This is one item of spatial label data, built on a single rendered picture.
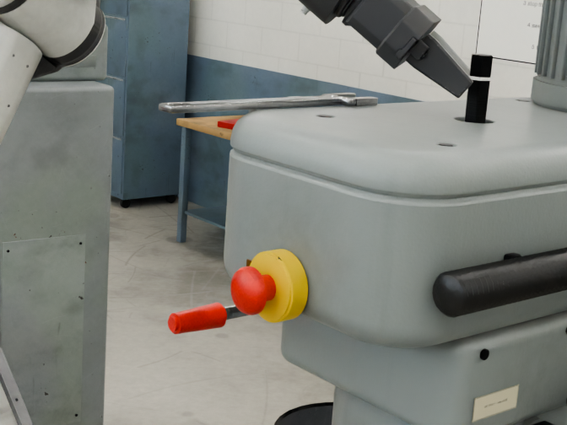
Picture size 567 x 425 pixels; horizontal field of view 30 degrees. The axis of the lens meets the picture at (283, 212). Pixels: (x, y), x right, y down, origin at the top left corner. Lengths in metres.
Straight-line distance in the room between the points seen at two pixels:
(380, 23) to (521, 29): 5.32
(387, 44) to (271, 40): 6.92
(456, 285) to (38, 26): 0.52
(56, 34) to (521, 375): 0.57
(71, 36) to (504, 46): 5.34
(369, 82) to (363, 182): 6.30
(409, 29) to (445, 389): 0.31
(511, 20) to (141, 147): 3.34
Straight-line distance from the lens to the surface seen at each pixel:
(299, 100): 1.00
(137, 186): 8.44
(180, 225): 7.52
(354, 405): 1.05
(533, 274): 0.86
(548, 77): 1.17
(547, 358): 0.99
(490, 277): 0.82
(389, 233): 0.81
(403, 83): 6.89
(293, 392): 5.15
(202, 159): 8.60
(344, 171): 0.82
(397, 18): 0.97
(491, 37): 6.42
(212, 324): 0.97
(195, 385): 5.16
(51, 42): 1.12
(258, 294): 0.85
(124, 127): 8.29
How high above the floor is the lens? 2.03
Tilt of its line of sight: 14 degrees down
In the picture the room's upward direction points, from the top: 4 degrees clockwise
